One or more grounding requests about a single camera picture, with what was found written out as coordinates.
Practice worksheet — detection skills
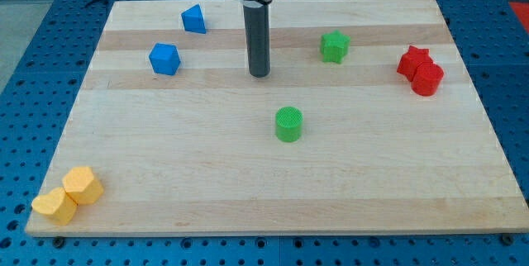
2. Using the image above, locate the blue cube block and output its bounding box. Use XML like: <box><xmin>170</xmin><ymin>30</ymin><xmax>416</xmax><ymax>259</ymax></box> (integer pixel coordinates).
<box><xmin>149</xmin><ymin>43</ymin><xmax>180</xmax><ymax>76</ymax></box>

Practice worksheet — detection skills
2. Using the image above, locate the blue triangle block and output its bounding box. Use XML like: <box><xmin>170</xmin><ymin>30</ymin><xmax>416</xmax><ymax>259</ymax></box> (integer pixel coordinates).
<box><xmin>181</xmin><ymin>4</ymin><xmax>207</xmax><ymax>34</ymax></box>

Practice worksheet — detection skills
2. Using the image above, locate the yellow hexagon block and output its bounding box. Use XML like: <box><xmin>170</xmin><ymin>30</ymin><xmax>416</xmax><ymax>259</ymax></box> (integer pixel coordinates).
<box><xmin>62</xmin><ymin>166</ymin><xmax>104</xmax><ymax>205</ymax></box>

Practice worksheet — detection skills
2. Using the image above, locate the yellow heart block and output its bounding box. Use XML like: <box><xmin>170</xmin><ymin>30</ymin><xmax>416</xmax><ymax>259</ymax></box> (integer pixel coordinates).
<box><xmin>31</xmin><ymin>187</ymin><xmax>78</xmax><ymax>226</ymax></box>

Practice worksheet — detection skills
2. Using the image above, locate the green star block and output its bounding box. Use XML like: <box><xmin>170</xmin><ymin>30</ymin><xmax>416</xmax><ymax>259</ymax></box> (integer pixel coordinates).
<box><xmin>320</xmin><ymin>30</ymin><xmax>350</xmax><ymax>64</ymax></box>

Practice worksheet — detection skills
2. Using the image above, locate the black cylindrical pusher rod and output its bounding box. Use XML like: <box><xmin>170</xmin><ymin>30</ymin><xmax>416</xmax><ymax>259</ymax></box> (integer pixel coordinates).
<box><xmin>243</xmin><ymin>5</ymin><xmax>270</xmax><ymax>78</ymax></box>

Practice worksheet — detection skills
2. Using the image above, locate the wooden board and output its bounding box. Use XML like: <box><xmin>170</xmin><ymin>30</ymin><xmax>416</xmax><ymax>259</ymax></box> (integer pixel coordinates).
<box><xmin>26</xmin><ymin>0</ymin><xmax>528</xmax><ymax>237</ymax></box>

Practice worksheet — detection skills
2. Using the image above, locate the red star block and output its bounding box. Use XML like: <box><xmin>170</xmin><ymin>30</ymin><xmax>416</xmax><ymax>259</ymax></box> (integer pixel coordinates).
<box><xmin>397</xmin><ymin>45</ymin><xmax>433</xmax><ymax>82</ymax></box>

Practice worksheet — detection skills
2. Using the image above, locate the red cylinder block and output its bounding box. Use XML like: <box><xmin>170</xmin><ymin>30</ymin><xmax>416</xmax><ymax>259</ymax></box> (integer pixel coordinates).
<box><xmin>411</xmin><ymin>63</ymin><xmax>445</xmax><ymax>97</ymax></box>

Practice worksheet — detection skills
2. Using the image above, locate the green cylinder block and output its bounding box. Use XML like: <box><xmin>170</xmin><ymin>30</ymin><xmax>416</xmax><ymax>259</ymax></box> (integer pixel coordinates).
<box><xmin>275</xmin><ymin>107</ymin><xmax>303</xmax><ymax>142</ymax></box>

